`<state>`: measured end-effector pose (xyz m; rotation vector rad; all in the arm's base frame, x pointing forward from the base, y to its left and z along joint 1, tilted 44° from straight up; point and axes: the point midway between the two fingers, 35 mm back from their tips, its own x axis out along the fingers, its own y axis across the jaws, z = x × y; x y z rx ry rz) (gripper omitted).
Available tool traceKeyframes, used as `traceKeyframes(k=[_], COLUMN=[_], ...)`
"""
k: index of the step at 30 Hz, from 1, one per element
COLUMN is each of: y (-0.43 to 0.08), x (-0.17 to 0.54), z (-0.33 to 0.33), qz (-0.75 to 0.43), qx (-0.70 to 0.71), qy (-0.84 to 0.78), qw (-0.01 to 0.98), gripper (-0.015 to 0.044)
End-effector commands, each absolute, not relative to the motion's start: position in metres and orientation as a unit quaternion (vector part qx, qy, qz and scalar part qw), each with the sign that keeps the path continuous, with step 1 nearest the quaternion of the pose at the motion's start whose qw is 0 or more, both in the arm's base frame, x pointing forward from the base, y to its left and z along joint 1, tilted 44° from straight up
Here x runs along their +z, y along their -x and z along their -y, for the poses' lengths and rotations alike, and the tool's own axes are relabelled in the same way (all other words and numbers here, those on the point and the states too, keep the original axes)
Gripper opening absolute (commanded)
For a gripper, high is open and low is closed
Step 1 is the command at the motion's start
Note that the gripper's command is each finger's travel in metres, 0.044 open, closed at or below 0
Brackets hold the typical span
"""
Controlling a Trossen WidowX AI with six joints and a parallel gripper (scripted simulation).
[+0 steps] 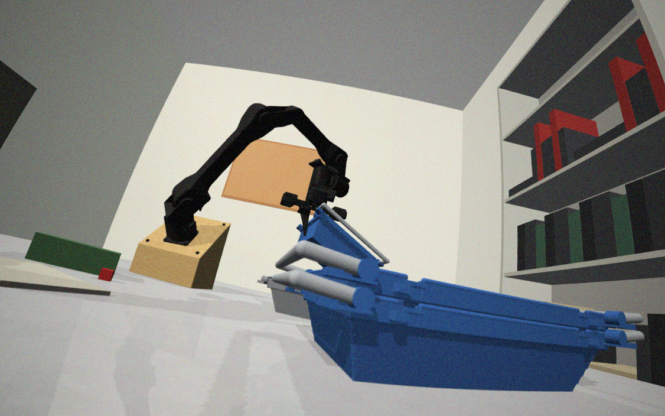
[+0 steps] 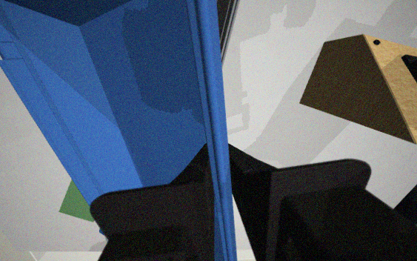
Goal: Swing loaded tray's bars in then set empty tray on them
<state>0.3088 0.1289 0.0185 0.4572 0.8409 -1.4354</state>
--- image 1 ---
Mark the cream flat rectangular panel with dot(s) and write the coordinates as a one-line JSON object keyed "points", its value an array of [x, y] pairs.
{"points": [[17, 273]]}

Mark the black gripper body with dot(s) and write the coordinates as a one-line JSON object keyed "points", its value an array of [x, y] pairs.
{"points": [[289, 199]]}

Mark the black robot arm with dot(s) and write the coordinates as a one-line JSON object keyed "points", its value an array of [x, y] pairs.
{"points": [[191, 193]]}

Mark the green rectangular block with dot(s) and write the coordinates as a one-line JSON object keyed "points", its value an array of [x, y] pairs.
{"points": [[61, 252]]}

